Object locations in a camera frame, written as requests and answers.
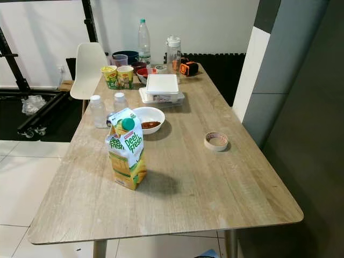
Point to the green yellow juice carton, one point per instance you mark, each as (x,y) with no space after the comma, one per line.
(124,161)

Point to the crumpled clear plastic bag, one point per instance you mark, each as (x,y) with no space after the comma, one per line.
(34,105)

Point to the small brown cardboard box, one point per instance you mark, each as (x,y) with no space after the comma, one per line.
(66,86)

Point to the small clear plastic bottle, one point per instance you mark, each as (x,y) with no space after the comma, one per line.
(97,114)
(120,103)

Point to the white plastic chair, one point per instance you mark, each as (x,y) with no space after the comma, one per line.
(87,70)

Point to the yellow green noodle cup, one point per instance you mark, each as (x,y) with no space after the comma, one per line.
(109,79)
(125,78)

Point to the purple plastic cup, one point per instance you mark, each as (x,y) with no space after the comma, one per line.
(119,59)

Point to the dark blue basin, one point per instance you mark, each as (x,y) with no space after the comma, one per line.
(129,54)

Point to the red bowl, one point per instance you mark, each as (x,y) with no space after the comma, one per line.
(143,75)

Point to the white bowl with brown food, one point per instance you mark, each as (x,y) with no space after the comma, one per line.
(156,114)

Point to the white plastic food container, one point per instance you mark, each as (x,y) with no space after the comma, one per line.
(161,85)

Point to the tall green-capped water bottle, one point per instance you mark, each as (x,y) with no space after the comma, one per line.
(144,44)

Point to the clear jug with white lid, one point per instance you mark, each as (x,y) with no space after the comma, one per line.
(173,56)

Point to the black orange box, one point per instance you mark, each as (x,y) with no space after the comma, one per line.
(188,68)

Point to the beige tape roll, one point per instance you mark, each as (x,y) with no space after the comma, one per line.
(208,145)

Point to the light wooden table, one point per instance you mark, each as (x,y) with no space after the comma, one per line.
(220,188)

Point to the black metal rack frame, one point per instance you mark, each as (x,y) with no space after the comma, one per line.
(17,72)

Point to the black foam wall mat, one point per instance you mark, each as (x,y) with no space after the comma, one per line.
(220,75)

